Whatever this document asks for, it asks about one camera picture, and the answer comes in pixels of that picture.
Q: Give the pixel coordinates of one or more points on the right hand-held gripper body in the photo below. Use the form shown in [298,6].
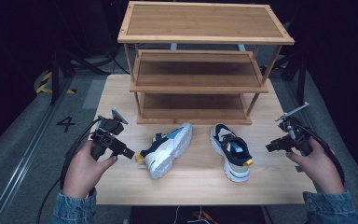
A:
[295,137]

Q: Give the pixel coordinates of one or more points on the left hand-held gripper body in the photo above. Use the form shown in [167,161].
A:
[108,130]

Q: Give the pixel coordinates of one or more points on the white and navy sneaker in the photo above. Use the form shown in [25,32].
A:
[234,168]
[167,149]

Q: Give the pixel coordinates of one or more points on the three-tier wooden shoe rack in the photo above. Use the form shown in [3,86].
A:
[205,21]

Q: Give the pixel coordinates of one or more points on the person's right hand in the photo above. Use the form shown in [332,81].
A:
[321,168]

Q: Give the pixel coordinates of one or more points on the person's left hand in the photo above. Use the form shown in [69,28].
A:
[80,174]

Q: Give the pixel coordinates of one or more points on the black metal stand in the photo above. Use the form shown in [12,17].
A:
[55,77]
[301,77]

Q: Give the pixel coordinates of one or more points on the metal floor rail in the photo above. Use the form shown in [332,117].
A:
[24,158]

